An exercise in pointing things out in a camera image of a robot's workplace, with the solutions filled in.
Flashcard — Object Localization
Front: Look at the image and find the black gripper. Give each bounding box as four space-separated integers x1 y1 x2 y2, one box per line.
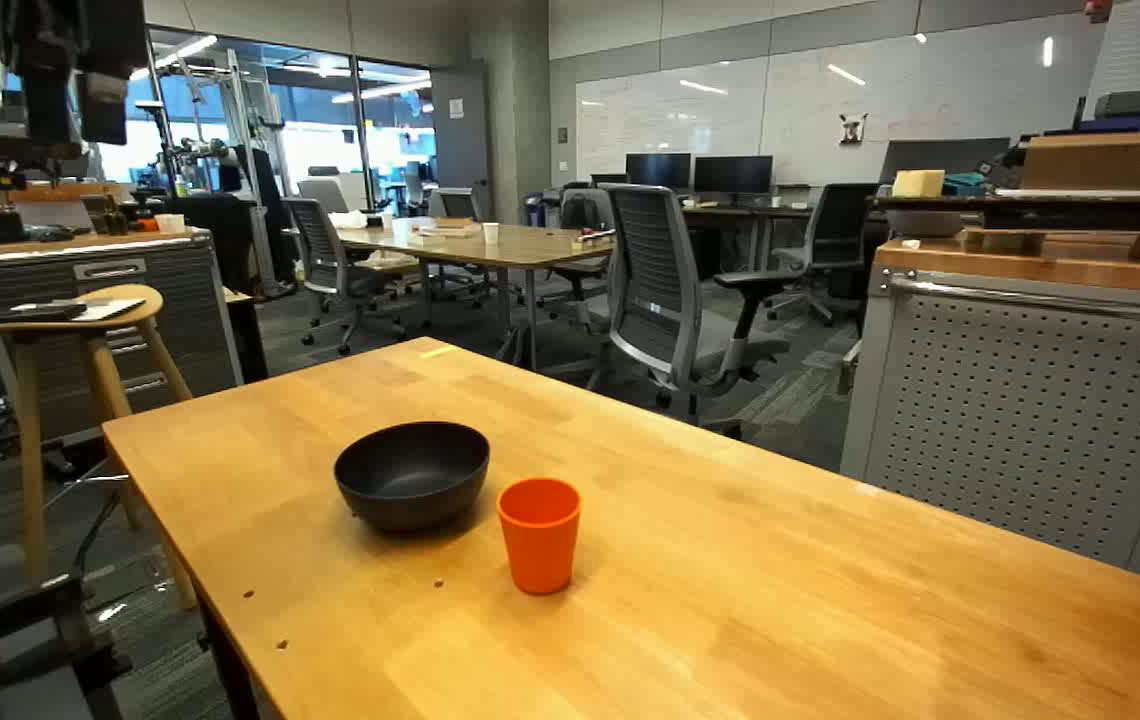
0 0 151 149

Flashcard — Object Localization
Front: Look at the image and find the orange plastic cup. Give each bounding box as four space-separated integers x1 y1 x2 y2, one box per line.
495 477 585 600

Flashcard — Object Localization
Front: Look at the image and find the black bowl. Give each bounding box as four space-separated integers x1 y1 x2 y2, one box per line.
334 421 492 541

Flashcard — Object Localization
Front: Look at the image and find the dark flat device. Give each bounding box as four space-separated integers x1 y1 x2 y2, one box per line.
6 296 98 324

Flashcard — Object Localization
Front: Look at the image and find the grey drawer cabinet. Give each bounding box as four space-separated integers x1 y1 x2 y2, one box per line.
0 227 245 444

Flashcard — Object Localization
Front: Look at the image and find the wooden stool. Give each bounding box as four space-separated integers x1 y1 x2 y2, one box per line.
0 281 198 584

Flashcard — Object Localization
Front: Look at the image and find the grey door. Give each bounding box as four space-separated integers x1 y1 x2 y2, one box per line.
427 64 495 193

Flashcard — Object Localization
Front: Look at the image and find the light wooden meeting table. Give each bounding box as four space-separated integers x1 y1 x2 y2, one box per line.
334 217 619 372

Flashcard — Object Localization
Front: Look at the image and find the black computer monitor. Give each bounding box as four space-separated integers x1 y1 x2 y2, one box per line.
694 153 778 201
624 149 695 193

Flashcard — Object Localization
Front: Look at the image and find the grey mesh office chair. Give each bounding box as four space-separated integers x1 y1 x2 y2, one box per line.
602 180 804 432

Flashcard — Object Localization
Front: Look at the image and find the black office chair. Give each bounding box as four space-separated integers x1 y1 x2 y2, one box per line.
774 180 880 333

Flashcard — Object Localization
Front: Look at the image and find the yellow foam block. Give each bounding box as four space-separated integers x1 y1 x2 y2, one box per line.
887 166 948 206

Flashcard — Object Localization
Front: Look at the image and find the wooden open crate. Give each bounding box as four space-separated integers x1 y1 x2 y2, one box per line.
952 220 1140 269

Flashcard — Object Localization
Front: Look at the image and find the grey perforated tool cabinet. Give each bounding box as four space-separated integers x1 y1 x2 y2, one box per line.
840 235 1140 584

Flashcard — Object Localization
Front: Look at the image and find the brown wooden box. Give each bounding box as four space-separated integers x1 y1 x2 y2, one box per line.
1022 129 1140 193

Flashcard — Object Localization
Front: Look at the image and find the wall whiteboard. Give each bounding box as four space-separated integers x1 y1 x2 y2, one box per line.
572 12 1106 193

